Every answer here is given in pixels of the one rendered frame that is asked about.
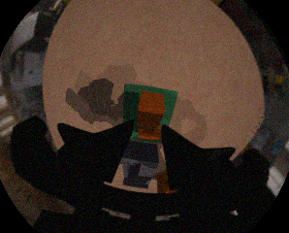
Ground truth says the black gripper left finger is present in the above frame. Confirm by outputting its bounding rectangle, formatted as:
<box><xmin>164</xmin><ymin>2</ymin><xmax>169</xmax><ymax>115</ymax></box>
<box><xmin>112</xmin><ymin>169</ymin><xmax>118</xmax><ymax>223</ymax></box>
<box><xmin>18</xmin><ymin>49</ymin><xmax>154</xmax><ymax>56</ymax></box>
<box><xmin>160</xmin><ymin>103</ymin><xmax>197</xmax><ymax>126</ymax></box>
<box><xmin>56</xmin><ymin>119</ymin><xmax>134</xmax><ymax>183</ymax></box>

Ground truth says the orange l-shaped part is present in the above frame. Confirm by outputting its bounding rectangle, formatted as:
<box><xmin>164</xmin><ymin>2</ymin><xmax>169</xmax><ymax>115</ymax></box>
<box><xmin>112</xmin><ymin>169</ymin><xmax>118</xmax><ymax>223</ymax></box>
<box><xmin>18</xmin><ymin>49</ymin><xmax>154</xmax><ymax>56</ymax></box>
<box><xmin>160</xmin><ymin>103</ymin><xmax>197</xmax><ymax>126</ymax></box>
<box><xmin>138</xmin><ymin>90</ymin><xmax>165</xmax><ymax>141</ymax></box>

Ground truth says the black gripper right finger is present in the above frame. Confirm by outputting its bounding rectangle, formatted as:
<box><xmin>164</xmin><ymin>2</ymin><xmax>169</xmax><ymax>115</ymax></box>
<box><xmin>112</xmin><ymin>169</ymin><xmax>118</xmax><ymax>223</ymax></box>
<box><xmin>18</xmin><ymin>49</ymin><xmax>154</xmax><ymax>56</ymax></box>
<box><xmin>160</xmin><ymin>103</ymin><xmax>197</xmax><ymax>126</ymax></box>
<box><xmin>161</xmin><ymin>124</ymin><xmax>237</xmax><ymax>191</ymax></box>

